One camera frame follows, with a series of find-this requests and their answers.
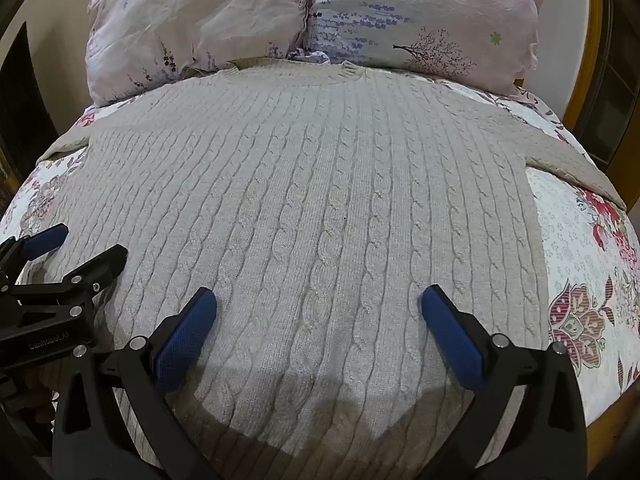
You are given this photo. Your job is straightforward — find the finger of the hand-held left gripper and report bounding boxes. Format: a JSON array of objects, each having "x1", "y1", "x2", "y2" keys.
[
  {"x1": 9, "y1": 244, "x2": 129, "y2": 317},
  {"x1": 0, "y1": 223, "x2": 70, "y2": 273}
]

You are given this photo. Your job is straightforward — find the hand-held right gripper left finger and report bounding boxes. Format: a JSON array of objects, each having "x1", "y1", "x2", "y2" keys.
[{"x1": 52, "y1": 287, "x2": 227, "y2": 480}]

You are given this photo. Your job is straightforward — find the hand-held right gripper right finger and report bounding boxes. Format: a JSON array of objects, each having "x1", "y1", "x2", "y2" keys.
[{"x1": 419, "y1": 284, "x2": 589, "y2": 480}]

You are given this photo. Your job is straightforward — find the beige cable knit sweater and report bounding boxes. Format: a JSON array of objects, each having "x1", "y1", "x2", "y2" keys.
[{"x1": 36, "y1": 57, "x2": 627, "y2": 480}]

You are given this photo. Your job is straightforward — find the person's left hand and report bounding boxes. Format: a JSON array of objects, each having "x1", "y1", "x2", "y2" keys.
[{"x1": 0, "y1": 366, "x2": 55, "y2": 428}]

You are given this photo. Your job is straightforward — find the dark wooden furniture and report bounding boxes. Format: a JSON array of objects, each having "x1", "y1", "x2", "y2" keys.
[{"x1": 0, "y1": 22, "x2": 62, "y2": 206}]

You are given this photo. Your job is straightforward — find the floral bed sheet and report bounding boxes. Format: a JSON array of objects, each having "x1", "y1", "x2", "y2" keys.
[{"x1": 0, "y1": 79, "x2": 640, "y2": 433}]

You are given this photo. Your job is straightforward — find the pink floral pillow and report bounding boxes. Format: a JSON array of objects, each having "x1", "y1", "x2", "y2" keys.
[{"x1": 85, "y1": 0, "x2": 315, "y2": 109}]

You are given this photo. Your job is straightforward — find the pink pillow with tree print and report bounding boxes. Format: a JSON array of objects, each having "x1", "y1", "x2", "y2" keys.
[{"x1": 287, "y1": 0, "x2": 560, "y2": 97}]

